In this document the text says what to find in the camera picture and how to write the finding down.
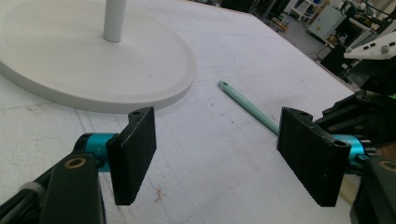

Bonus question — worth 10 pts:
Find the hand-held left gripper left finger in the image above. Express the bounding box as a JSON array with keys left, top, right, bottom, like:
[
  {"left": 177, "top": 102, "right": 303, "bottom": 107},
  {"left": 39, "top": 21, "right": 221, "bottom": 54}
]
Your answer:
[{"left": 76, "top": 105, "right": 158, "bottom": 206}]

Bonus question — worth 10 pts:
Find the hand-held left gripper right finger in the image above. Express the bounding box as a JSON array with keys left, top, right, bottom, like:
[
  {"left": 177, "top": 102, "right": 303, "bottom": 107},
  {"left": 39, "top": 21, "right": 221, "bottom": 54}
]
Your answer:
[{"left": 276, "top": 106, "right": 368, "bottom": 208}]

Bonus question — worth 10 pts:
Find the wooden spatula green handle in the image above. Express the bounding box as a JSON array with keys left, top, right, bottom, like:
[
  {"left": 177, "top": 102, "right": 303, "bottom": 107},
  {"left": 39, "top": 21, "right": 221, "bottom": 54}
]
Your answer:
[{"left": 218, "top": 79, "right": 280, "bottom": 136}]

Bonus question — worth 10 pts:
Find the white hook rack stand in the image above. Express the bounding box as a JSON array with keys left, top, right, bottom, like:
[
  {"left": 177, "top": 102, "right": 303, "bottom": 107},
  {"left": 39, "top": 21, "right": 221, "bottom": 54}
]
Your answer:
[{"left": 0, "top": 0, "right": 198, "bottom": 115}]

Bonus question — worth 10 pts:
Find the white gridded mat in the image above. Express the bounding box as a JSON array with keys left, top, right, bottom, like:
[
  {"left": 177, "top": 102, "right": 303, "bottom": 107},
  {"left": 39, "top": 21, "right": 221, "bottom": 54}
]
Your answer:
[{"left": 0, "top": 0, "right": 357, "bottom": 224}]

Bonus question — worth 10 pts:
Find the white cabinet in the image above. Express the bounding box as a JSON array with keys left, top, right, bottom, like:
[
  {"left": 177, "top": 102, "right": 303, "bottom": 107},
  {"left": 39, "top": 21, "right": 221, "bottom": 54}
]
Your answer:
[{"left": 307, "top": 4, "right": 347, "bottom": 42}]

